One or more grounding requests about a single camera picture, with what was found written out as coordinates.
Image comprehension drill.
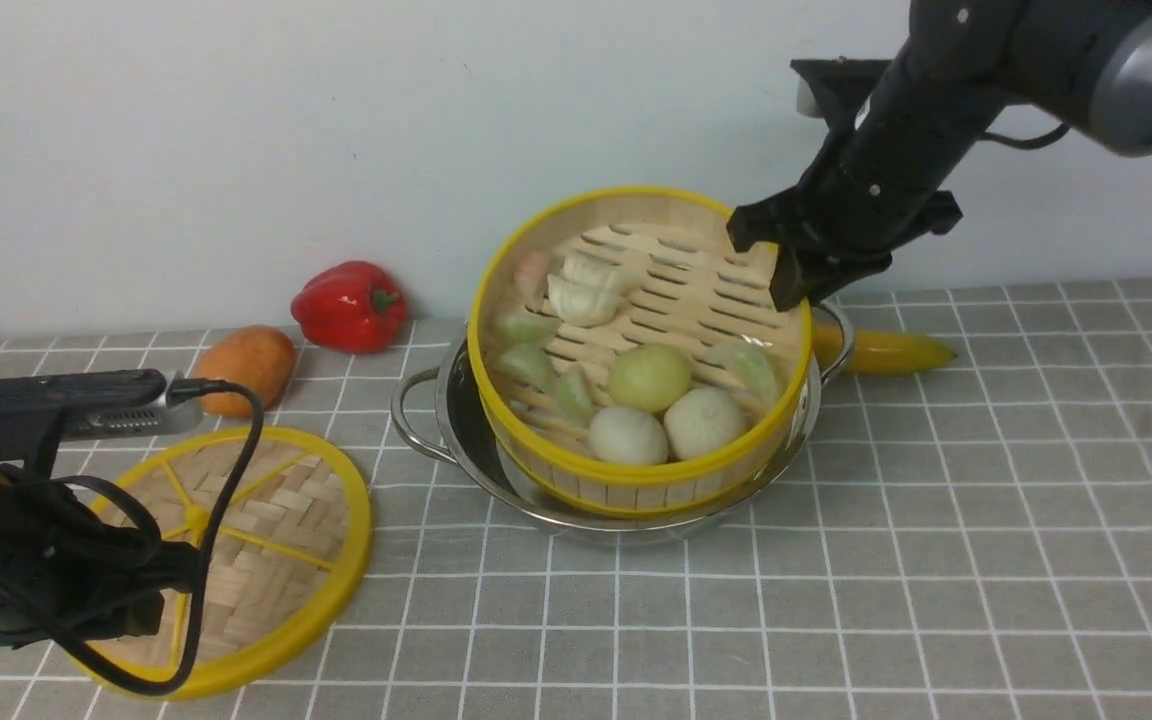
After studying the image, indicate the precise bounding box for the green dumpling lower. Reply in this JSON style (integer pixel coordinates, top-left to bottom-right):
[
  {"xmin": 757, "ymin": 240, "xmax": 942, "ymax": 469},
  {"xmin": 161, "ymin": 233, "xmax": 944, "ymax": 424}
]
[{"xmin": 550, "ymin": 363, "xmax": 598, "ymax": 429}]

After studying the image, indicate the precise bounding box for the white bun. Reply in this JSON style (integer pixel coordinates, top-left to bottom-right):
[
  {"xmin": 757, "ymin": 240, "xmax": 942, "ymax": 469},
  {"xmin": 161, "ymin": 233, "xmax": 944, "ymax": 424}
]
[
  {"xmin": 664, "ymin": 386, "xmax": 748, "ymax": 461},
  {"xmin": 588, "ymin": 406, "xmax": 669, "ymax": 468}
]

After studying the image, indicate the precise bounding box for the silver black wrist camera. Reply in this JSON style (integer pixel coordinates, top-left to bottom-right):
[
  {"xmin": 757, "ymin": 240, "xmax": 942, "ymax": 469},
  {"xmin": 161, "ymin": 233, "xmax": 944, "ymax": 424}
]
[{"xmin": 0, "ymin": 369, "xmax": 204, "ymax": 477}]

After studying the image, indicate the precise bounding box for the bamboo steamer basket yellow rim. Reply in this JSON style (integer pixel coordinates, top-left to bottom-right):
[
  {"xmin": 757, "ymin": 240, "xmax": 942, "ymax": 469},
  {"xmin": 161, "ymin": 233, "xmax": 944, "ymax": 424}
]
[{"xmin": 467, "ymin": 185, "xmax": 814, "ymax": 518}]

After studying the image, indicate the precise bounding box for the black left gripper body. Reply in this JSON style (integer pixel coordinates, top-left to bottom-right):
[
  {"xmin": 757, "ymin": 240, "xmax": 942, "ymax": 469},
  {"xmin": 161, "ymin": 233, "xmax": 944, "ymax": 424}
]
[{"xmin": 0, "ymin": 464, "xmax": 200, "ymax": 647}]

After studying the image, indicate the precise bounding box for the woven bamboo steamer lid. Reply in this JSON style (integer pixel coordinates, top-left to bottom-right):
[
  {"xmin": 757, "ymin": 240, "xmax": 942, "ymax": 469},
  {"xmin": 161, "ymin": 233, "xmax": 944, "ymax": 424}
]
[{"xmin": 90, "ymin": 427, "xmax": 376, "ymax": 702}]

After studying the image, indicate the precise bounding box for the white bun left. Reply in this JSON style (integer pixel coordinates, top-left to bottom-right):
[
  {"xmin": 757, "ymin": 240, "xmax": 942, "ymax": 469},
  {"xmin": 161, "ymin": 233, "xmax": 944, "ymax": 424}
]
[{"xmin": 588, "ymin": 406, "xmax": 669, "ymax": 468}]

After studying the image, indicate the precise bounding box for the yellow banana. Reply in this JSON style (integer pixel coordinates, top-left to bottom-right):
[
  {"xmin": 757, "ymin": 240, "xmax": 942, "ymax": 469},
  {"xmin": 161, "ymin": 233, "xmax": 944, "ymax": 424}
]
[{"xmin": 812, "ymin": 320, "xmax": 958, "ymax": 376}]

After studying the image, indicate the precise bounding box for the black camera cable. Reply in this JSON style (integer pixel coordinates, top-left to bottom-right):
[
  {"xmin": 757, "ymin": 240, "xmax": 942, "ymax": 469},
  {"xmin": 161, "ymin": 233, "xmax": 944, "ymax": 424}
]
[{"xmin": 0, "ymin": 378, "xmax": 267, "ymax": 698}]

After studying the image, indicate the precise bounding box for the grey checkered tablecloth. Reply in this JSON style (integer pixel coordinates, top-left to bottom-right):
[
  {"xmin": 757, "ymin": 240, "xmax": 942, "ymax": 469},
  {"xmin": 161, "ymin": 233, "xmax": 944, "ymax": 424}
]
[{"xmin": 0, "ymin": 279, "xmax": 1152, "ymax": 719}]

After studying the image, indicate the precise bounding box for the green dumpling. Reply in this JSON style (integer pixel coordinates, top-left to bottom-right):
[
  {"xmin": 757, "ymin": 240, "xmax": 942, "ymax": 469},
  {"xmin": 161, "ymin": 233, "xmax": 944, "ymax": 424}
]
[
  {"xmin": 494, "ymin": 310, "xmax": 562, "ymax": 346},
  {"xmin": 713, "ymin": 342, "xmax": 783, "ymax": 409},
  {"xmin": 497, "ymin": 343, "xmax": 558, "ymax": 395},
  {"xmin": 550, "ymin": 363, "xmax": 598, "ymax": 429}
]

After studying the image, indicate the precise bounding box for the red bell pepper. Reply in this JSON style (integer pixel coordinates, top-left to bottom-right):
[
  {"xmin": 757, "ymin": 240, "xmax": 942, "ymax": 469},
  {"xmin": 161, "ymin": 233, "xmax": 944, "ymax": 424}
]
[{"xmin": 291, "ymin": 260, "xmax": 408, "ymax": 354}]

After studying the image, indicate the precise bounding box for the stainless steel pot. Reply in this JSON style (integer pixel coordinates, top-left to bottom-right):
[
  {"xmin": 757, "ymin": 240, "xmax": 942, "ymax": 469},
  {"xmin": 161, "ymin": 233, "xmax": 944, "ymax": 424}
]
[{"xmin": 391, "ymin": 302, "xmax": 859, "ymax": 550}]

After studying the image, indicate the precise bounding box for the green dumpling middle left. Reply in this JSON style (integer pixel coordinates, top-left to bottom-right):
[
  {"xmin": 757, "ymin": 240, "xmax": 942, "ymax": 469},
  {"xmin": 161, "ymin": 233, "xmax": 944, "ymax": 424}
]
[{"xmin": 497, "ymin": 343, "xmax": 558, "ymax": 395}]

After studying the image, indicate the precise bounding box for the green dumpling right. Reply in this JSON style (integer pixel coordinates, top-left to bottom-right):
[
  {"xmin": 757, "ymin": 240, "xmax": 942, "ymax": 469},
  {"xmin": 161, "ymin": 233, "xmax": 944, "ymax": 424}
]
[{"xmin": 713, "ymin": 342, "xmax": 783, "ymax": 409}]

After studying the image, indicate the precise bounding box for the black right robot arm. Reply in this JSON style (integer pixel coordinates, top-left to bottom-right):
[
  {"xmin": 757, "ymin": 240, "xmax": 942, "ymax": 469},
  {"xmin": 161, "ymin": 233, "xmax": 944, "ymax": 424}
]
[{"xmin": 727, "ymin": 1, "xmax": 1152, "ymax": 311}]

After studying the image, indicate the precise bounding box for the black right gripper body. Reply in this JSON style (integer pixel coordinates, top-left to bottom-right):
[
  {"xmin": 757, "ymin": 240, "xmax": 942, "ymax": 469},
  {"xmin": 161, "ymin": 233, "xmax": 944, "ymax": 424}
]
[{"xmin": 727, "ymin": 41, "xmax": 1010, "ymax": 291}]

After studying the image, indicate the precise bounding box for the white dumpling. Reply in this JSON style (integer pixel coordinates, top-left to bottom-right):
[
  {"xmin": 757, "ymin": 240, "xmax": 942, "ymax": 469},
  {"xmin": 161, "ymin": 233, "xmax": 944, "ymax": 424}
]
[{"xmin": 547, "ymin": 252, "xmax": 641, "ymax": 328}]

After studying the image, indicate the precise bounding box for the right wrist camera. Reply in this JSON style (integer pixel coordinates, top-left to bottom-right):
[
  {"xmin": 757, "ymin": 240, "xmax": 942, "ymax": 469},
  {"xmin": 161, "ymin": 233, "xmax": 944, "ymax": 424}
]
[{"xmin": 790, "ymin": 56, "xmax": 890, "ymax": 132}]

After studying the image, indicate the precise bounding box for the brown potato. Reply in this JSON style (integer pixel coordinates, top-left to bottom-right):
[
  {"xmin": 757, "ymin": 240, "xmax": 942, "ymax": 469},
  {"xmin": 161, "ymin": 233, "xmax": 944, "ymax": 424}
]
[{"xmin": 191, "ymin": 325, "xmax": 297, "ymax": 411}]

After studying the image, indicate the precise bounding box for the pink dumpling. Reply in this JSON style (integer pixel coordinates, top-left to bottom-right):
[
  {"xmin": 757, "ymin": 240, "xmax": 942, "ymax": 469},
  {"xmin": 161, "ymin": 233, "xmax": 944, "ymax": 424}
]
[{"xmin": 515, "ymin": 251, "xmax": 553, "ymax": 313}]

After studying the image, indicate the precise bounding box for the white bun right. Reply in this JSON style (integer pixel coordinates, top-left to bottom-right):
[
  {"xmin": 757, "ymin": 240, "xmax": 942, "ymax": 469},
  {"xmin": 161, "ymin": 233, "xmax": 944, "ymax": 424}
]
[{"xmin": 664, "ymin": 386, "xmax": 748, "ymax": 461}]

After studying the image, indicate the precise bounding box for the yellow-green bun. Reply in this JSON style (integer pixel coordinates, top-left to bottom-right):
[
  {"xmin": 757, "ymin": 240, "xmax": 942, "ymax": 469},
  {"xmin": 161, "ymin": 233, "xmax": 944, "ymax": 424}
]
[{"xmin": 605, "ymin": 344, "xmax": 692, "ymax": 414}]

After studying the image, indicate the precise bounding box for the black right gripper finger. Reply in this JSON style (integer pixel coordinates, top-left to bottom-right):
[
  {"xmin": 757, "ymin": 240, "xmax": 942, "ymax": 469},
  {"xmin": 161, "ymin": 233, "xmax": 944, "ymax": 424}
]
[{"xmin": 770, "ymin": 242, "xmax": 838, "ymax": 313}]

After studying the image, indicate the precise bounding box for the green dumpling upper left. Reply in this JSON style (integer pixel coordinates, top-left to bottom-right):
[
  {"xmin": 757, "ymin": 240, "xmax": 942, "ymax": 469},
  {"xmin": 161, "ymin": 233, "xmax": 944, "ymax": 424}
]
[{"xmin": 494, "ymin": 310, "xmax": 562, "ymax": 346}]

